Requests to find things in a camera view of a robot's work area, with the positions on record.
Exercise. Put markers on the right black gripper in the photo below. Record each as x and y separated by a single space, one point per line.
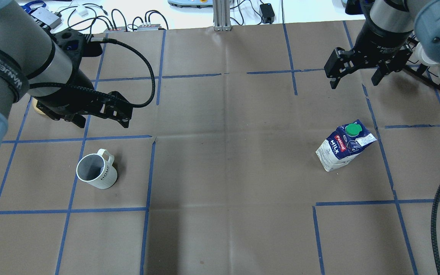
377 42

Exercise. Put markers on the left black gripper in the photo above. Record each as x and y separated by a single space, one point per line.
75 93

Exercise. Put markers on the white mug grey inside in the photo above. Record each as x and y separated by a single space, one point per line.
97 169

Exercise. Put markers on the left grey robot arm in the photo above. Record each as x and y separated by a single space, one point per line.
47 67

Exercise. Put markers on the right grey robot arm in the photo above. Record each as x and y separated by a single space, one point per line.
396 35

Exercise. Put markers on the blue white milk carton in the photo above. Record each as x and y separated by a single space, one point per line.
343 145

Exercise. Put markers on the wooden mug tree stand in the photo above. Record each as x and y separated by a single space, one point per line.
38 107

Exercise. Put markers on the small hub with red lights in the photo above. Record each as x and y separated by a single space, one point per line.
112 30

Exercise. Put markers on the small grey hub box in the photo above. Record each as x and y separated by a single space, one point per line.
149 27

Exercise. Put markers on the grey usb hub box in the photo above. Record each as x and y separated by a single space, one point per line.
47 17

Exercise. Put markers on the black power adapter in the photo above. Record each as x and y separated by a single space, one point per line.
267 13

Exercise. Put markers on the brown paper table cover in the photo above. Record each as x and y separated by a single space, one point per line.
219 175

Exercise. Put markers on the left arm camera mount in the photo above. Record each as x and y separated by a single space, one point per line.
75 43

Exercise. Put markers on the aluminium profile post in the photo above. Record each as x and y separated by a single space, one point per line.
221 12

